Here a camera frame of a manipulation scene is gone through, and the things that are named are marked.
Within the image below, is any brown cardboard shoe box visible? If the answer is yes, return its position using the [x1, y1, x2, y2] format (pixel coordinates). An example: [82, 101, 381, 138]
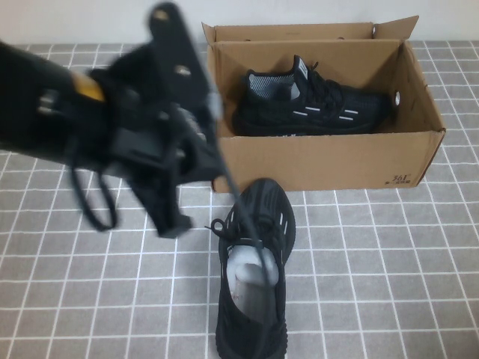
[201, 14, 447, 194]

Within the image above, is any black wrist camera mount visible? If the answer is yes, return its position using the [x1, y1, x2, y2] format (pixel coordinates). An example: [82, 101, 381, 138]
[147, 1, 213, 113]

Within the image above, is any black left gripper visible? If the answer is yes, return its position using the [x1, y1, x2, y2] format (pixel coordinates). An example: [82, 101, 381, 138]
[93, 40, 228, 239]

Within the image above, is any black knit sneaker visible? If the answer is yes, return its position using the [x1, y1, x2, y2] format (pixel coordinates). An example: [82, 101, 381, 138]
[234, 55, 394, 138]
[205, 177, 296, 359]

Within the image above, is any thin black camera cable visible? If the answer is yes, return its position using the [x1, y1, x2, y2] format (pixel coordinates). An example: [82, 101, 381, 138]
[207, 84, 272, 340]

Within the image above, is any white paper shoe stuffing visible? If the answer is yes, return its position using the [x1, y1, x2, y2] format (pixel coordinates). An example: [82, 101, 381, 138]
[227, 241, 280, 296]

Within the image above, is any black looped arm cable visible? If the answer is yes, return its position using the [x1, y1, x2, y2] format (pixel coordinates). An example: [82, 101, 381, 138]
[69, 138, 118, 231]

